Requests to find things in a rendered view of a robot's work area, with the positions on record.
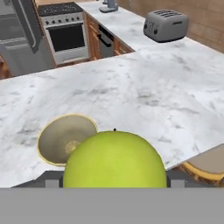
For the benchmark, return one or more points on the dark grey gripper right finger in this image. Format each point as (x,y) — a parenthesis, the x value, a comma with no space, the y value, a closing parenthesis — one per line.
(179,180)

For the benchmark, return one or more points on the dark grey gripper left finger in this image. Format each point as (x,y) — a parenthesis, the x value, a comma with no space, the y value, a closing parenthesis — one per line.
(46,180)

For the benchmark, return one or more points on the green pear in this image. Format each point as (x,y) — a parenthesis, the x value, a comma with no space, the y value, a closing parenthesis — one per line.
(115,163)

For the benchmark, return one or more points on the grey bowl with yellow rim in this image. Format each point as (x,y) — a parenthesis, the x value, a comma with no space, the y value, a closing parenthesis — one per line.
(62,140)

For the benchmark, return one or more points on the grey fridge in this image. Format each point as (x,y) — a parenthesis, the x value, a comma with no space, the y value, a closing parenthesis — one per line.
(22,38)

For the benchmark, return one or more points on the round wooden stool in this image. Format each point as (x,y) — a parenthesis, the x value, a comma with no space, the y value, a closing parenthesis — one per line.
(205,166)

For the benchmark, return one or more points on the silver oven with black hob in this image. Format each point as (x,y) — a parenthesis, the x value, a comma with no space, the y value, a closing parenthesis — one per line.
(64,31)

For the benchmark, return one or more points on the dark dishwasher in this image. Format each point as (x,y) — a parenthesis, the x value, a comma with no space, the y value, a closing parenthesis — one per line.
(105,41)

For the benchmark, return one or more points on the brown wooden cupboards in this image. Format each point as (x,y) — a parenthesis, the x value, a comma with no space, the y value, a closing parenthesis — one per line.
(96,38)

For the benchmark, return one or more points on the grey toaster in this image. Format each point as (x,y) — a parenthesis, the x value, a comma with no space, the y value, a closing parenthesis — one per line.
(165,25)

